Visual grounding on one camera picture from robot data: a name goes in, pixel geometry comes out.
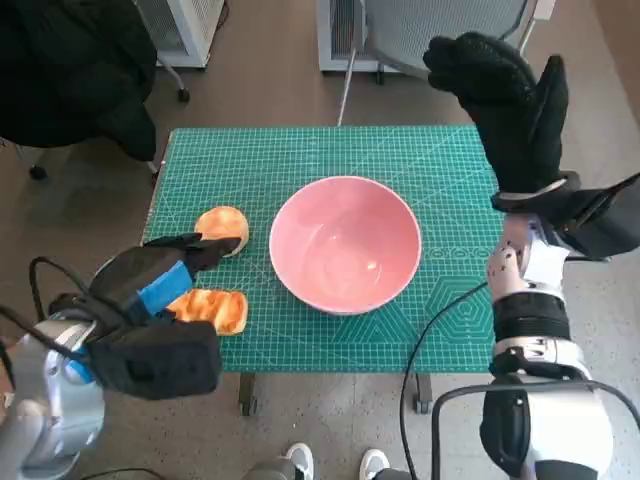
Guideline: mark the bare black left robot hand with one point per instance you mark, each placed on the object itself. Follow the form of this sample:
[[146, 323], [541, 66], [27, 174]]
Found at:
[[130, 280]]

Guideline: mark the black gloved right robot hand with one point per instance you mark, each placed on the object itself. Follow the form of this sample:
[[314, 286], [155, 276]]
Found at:
[[515, 115]]

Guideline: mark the long toy bread loaf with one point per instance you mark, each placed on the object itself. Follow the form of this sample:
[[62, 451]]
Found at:
[[220, 310]]

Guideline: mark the round toy bread bun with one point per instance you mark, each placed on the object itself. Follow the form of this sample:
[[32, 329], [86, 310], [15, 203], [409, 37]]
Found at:
[[222, 225]]

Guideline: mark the pink bowl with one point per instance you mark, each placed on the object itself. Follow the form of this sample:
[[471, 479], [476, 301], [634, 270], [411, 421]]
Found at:
[[345, 250]]

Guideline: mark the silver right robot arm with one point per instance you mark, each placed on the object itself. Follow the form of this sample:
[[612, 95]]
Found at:
[[515, 270]]

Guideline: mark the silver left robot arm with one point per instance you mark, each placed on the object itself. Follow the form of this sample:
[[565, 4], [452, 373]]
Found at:
[[45, 400]]

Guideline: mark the white power socket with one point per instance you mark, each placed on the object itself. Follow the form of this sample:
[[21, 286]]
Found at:
[[546, 7]]

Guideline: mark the grey mesh office chair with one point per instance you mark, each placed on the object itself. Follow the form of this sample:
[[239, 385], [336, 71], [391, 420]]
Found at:
[[400, 30]]

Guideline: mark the black table foot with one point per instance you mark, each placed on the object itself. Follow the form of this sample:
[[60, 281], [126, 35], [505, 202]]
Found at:
[[422, 392], [248, 395]]

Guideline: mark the green cutting mat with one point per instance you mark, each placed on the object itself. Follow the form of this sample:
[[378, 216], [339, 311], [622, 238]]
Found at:
[[310, 345]]

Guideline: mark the white appliance with vent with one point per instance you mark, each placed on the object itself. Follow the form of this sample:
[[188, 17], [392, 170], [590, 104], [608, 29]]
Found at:
[[340, 30]]

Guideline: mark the black jacket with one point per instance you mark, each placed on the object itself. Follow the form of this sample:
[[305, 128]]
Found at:
[[65, 70]]

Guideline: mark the white shoe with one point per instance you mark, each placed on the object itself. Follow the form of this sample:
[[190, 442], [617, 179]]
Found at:
[[301, 460], [376, 462]]

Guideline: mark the white air purifier with grille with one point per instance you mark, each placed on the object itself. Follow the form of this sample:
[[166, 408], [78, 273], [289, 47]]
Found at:
[[190, 30]]

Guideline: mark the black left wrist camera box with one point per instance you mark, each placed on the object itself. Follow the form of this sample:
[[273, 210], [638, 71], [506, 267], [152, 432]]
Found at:
[[160, 360]]

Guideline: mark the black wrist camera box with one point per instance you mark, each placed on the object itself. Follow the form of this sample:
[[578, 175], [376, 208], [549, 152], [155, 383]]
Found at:
[[160, 360], [610, 220]]

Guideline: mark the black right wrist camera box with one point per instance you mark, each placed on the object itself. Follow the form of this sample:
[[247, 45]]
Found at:
[[610, 220]]

